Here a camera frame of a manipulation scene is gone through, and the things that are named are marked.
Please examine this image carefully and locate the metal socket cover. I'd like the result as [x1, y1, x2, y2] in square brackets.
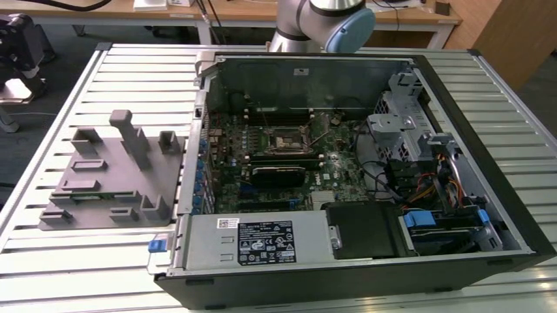
[306, 112, 333, 147]

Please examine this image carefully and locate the CPU socket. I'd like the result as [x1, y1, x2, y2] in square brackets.
[260, 125, 318, 157]

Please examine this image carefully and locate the pale grey furniture foot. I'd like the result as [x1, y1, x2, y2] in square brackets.
[0, 104, 22, 134]

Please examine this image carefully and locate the large white box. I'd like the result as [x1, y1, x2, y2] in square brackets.
[133, 0, 169, 12]

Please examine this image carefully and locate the grey parts rack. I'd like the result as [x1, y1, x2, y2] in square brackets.
[38, 110, 189, 231]

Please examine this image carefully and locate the small black graphics card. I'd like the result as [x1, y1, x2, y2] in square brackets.
[249, 164, 309, 190]

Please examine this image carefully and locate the silver power supply unit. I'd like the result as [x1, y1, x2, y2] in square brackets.
[167, 209, 340, 272]

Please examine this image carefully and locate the black expansion slot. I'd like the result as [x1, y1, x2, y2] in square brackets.
[238, 200, 306, 211]

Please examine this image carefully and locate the green motherboard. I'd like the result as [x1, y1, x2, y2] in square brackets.
[203, 109, 396, 215]

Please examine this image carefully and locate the silver chipset heat sink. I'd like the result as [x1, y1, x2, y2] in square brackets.
[310, 191, 337, 210]

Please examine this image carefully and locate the metal drive cage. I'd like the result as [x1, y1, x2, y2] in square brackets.
[364, 72, 463, 170]

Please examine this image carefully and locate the black PC case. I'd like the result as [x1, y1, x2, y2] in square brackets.
[146, 48, 557, 310]

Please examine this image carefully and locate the blue disk carrier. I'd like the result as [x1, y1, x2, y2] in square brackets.
[402, 210, 437, 238]

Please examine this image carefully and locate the wooden cabinet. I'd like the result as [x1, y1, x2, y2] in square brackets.
[444, 0, 557, 91]

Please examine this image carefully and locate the black hard disk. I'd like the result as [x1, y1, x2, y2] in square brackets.
[409, 226, 483, 256]

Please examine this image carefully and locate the wooden desk white frame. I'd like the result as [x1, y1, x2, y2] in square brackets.
[195, 0, 464, 50]
[0, 0, 209, 37]

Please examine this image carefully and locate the grey case handle bracket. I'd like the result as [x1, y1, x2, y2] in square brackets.
[194, 51, 219, 89]

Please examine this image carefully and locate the black wire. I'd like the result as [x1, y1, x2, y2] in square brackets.
[353, 119, 404, 205]

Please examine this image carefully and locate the red wire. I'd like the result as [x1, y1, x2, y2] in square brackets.
[416, 173, 439, 196]

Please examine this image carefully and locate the yellow wire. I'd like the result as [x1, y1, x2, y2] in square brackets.
[406, 187, 436, 206]

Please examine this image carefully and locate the orange wire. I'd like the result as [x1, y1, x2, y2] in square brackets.
[448, 179, 464, 209]

